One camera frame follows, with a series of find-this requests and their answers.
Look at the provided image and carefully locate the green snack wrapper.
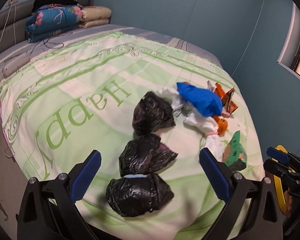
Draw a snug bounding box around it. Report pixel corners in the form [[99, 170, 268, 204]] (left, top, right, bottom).
[[222, 131, 247, 172]]

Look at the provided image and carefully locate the black trash bag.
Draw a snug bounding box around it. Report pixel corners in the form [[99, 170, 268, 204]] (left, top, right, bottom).
[[132, 91, 175, 136], [106, 173, 174, 217], [119, 134, 178, 177]]

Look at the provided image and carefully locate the white plastic bag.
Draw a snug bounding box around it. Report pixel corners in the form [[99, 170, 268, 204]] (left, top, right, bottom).
[[156, 87, 224, 161]]

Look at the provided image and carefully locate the orange snack wrapper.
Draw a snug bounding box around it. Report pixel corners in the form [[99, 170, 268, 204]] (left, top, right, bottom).
[[214, 83, 238, 115]]

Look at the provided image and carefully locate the blue plastic bag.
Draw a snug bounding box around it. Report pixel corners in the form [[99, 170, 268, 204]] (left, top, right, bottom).
[[177, 82, 223, 117]]

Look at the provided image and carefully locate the orange peel piece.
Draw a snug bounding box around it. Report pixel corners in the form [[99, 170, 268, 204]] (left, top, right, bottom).
[[213, 116, 228, 136]]

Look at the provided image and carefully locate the green floral quilt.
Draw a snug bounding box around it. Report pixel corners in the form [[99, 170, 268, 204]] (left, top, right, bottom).
[[0, 31, 266, 240]]

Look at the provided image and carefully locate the grey power strip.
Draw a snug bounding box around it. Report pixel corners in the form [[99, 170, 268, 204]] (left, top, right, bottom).
[[2, 53, 30, 78]]

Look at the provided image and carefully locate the blue floral folded blanket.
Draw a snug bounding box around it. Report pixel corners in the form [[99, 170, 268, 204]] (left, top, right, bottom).
[[25, 5, 83, 43]]

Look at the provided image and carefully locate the beige folded blanket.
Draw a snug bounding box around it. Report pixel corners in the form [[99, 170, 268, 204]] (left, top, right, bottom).
[[77, 6, 112, 28]]

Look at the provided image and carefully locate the grey padded headboard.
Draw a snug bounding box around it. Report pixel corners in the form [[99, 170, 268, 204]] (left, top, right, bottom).
[[0, 0, 94, 53]]

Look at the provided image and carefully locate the window with white frame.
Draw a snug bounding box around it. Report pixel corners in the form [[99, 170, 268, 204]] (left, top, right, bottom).
[[276, 2, 300, 81]]

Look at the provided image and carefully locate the white charging cable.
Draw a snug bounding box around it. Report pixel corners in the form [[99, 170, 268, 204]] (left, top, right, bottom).
[[0, 3, 18, 61]]

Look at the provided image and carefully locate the wall power socket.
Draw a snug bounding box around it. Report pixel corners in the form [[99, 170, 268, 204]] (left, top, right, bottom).
[[6, 0, 19, 7]]

